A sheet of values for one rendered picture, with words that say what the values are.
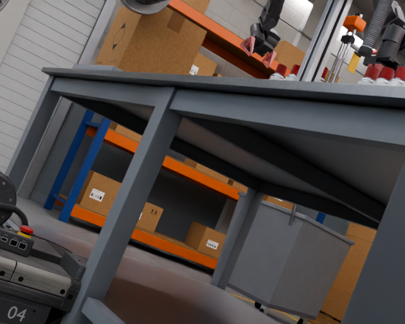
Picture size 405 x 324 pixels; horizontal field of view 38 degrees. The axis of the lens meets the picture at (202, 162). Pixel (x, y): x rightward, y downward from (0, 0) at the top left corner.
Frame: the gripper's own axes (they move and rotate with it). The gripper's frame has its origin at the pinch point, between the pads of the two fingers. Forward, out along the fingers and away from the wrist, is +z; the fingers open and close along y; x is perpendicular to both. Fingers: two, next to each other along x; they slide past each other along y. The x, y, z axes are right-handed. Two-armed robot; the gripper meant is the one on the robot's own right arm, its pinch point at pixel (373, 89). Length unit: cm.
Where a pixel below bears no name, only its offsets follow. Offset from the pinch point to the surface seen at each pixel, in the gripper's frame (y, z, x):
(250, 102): -19, 27, 53
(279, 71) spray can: 30.3, 0.5, 11.5
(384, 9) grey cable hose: -13.6, -13.4, 20.8
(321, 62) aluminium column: -2.3, 3.5, 24.4
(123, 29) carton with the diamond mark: 70, 4, 51
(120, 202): 17, 59, 55
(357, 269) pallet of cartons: 229, 47, -304
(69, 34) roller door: 443, -61, -48
